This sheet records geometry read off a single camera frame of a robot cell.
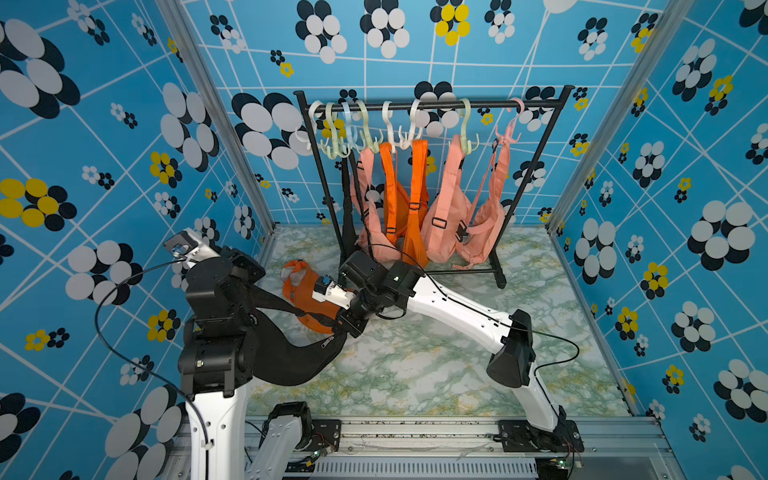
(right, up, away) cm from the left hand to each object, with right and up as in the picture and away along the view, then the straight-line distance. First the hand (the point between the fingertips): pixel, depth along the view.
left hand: (235, 243), depth 58 cm
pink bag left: (+24, +3, +31) cm, 40 cm away
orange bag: (+35, +9, +26) cm, 45 cm away
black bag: (0, -28, +33) cm, 43 cm away
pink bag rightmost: (+63, +11, +42) cm, 77 cm away
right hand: (+18, -20, +14) cm, 30 cm away
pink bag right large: (+47, +9, +27) cm, 55 cm away
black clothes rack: (+68, -9, +47) cm, 83 cm away
